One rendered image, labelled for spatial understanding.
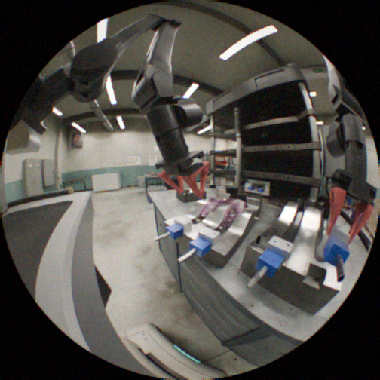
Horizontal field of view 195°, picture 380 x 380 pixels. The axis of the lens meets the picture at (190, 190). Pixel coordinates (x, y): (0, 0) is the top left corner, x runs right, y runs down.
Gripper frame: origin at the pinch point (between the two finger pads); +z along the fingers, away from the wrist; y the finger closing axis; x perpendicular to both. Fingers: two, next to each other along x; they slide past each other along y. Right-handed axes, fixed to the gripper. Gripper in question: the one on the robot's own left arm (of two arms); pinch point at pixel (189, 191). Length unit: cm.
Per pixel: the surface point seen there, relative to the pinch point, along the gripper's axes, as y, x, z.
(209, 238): -5.8, 3.8, 11.3
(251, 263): -17.6, 4.3, 14.5
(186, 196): 38, -25, 29
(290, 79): -40, -99, -43
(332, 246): -29.7, 4.4, 0.4
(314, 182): -46, -63, 28
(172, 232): 5.0, 8.0, 10.6
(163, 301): 27, 48, 87
